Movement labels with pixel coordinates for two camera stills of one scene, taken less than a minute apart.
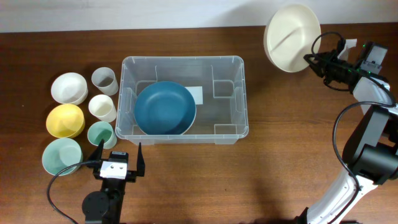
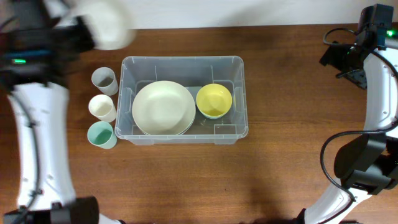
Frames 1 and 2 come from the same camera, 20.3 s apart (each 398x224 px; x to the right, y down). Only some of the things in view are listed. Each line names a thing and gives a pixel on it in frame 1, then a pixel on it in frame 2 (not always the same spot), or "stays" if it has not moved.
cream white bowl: (292, 32) → (162, 107)
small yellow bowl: (65, 121) → (214, 99)
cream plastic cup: (102, 106) stays
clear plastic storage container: (183, 100) stays
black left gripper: (130, 175) → (85, 28)
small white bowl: (69, 88) → (112, 22)
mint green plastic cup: (98, 130) stays
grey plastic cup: (105, 79) stays
